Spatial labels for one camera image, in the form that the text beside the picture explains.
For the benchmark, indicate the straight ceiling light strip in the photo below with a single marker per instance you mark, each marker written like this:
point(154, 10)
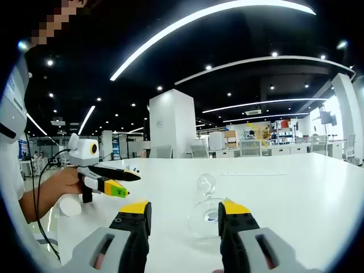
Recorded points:
point(86, 119)
point(37, 124)

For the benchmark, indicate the white table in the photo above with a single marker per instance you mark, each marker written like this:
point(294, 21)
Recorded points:
point(284, 204)

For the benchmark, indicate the white grey chest device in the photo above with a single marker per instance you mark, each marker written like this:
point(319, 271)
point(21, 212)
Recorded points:
point(12, 108)

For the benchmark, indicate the clear stemmed glass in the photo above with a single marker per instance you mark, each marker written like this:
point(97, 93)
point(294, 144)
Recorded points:
point(205, 185)

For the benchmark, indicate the ceiling air conditioner vent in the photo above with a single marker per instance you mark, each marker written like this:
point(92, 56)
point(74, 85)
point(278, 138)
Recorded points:
point(254, 112)
point(58, 122)

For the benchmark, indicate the person's left hand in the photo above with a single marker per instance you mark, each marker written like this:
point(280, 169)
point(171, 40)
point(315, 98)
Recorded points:
point(68, 182)

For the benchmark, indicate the white cabinet appliance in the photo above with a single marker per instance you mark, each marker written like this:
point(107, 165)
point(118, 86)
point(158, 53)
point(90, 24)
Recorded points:
point(217, 140)

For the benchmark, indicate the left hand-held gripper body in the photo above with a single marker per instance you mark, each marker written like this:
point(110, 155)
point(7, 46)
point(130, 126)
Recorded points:
point(84, 153)

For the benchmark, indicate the thin curved ceiling light strip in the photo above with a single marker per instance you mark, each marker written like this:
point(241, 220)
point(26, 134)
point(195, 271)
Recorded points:
point(264, 117)
point(264, 103)

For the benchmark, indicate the storage shelf with boxes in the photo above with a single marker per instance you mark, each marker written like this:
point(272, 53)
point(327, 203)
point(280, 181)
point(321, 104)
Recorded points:
point(283, 129)

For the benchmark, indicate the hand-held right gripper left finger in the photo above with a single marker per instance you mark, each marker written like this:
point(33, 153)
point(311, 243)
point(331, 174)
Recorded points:
point(133, 227)

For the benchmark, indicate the wide curved ceiling light strip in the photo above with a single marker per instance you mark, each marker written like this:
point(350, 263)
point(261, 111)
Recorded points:
point(170, 27)

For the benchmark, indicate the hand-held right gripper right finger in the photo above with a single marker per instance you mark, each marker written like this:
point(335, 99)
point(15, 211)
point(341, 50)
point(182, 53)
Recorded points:
point(239, 227)

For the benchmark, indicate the white power strip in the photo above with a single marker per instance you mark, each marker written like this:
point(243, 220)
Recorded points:
point(253, 173)

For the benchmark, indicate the dark monitor on stand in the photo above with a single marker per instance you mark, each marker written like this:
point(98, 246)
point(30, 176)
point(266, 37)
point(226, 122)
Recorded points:
point(327, 118)

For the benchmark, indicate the white square pillar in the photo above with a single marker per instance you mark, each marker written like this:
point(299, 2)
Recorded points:
point(173, 122)
point(347, 113)

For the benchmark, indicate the group of ceiling spot lights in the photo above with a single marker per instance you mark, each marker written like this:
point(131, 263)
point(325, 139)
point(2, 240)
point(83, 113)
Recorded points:
point(274, 54)

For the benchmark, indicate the row of white office desks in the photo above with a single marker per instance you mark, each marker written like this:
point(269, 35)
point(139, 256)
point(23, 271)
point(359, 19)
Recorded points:
point(284, 149)

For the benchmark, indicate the person's white shirt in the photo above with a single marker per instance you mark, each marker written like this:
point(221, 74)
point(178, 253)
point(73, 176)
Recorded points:
point(10, 170)

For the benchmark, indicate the brown cardboard box stack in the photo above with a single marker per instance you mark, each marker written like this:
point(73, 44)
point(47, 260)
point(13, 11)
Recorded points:
point(231, 139)

